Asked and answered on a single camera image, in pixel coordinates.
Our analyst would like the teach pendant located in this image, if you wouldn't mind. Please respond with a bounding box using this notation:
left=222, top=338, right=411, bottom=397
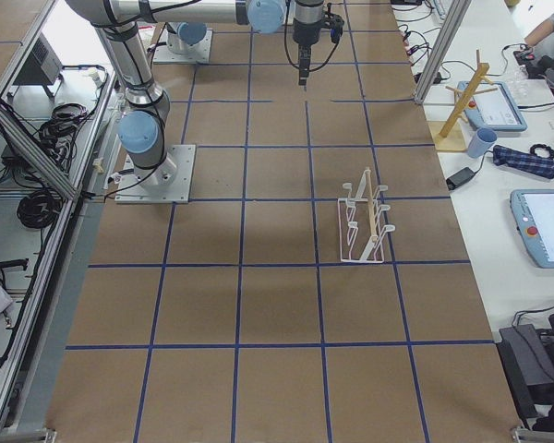
left=510, top=189, right=554, bottom=269
left=464, top=81, right=527, bottom=132

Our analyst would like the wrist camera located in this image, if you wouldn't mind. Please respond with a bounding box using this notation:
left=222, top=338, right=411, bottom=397
left=324, top=12, right=344, bottom=45

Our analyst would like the white wire cup rack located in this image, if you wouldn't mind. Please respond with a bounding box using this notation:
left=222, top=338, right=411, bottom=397
left=337, top=167, right=395, bottom=264

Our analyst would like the far teach pendant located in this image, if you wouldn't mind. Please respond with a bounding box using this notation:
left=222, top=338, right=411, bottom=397
left=464, top=81, right=527, bottom=132

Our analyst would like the wooden stand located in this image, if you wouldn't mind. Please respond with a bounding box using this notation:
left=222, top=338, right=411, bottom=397
left=428, top=51, right=498, bottom=152

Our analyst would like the aluminium frame post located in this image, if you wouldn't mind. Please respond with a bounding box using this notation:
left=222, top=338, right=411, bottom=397
left=414, top=0, right=471, bottom=105

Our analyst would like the black power adapter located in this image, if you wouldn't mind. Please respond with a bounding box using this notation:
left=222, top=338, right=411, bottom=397
left=445, top=167, right=476, bottom=191

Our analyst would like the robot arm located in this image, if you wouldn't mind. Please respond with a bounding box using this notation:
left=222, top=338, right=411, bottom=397
left=67, top=1, right=336, bottom=110
left=166, top=22, right=208, bottom=54

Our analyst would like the blue mug on desk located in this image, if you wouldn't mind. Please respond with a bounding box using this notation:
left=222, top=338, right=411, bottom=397
left=466, top=127, right=498, bottom=159

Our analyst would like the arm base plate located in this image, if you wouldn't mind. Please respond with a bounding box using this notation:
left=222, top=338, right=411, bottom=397
left=153, top=29, right=213, bottom=65
left=114, top=145, right=196, bottom=204

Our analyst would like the near teach pendant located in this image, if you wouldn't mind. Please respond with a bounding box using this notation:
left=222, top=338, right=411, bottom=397
left=510, top=189, right=554, bottom=269

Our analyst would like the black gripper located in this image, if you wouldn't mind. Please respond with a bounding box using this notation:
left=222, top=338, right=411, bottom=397
left=294, top=0, right=324, bottom=86

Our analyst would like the black ring part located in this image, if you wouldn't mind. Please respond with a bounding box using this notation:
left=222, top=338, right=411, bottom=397
left=529, top=143, right=554, bottom=160

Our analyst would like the person forearm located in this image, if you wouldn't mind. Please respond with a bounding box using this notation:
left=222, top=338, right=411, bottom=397
left=524, top=13, right=554, bottom=46

